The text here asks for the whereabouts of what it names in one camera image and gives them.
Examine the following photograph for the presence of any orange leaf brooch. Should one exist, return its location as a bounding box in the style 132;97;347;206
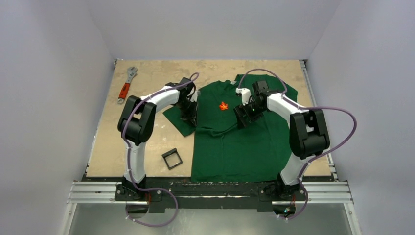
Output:
219;101;229;111

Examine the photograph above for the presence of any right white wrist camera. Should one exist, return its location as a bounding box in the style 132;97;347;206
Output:
235;88;252;106

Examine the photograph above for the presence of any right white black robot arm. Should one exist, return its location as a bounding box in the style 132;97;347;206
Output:
234;80;330;199

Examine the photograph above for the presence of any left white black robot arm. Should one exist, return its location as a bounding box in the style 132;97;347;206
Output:
117;73;199;200

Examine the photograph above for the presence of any black square frame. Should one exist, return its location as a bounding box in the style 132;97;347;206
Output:
161;148;183;170

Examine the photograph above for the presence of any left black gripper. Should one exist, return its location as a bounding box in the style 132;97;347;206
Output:
175;99;198;127

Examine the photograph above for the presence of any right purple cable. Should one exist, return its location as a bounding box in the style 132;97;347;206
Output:
237;68;358;221

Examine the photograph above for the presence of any aluminium rail frame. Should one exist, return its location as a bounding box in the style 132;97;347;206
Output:
66;59;354;205

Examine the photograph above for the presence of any green t-shirt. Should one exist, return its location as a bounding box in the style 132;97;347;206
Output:
164;74;298;182

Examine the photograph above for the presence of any red handled adjustable wrench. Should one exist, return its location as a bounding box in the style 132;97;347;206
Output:
117;66;138;104

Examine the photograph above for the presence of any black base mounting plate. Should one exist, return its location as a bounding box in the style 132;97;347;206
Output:
114;177;307;216

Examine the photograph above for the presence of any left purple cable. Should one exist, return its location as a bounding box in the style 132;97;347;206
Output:
121;72;200;228

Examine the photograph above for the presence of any purple cable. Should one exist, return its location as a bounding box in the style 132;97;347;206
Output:
121;72;200;228
237;68;358;221

